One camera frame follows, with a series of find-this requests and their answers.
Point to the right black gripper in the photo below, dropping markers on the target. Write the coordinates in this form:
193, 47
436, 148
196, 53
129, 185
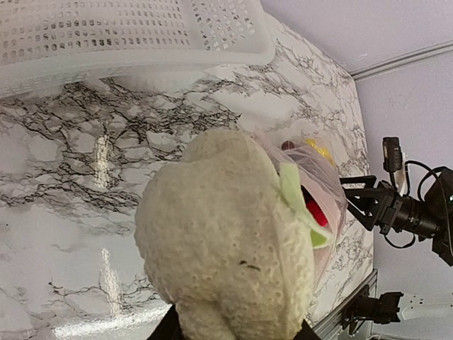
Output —
427, 217

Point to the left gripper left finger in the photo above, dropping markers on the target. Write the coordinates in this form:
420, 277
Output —
168, 328

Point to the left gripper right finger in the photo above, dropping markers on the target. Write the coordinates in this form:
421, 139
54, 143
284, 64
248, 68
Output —
306, 333

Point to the clear zip top bag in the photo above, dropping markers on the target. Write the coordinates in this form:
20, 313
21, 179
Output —
290, 209

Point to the white fake cauliflower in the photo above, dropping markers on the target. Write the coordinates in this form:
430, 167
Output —
227, 240

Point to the red fake pepper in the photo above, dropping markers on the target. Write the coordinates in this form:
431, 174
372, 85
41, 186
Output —
314, 209

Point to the purple fake grapes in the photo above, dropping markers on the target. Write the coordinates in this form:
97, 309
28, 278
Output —
287, 145

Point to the white perforated plastic basket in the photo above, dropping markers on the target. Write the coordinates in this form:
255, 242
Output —
52, 43

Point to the front aluminium rail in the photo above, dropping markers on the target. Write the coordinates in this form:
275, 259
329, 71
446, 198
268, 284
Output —
331, 327

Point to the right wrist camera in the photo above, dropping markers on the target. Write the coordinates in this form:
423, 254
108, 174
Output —
393, 164

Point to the right aluminium frame post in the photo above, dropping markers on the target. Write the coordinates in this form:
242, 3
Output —
402, 61

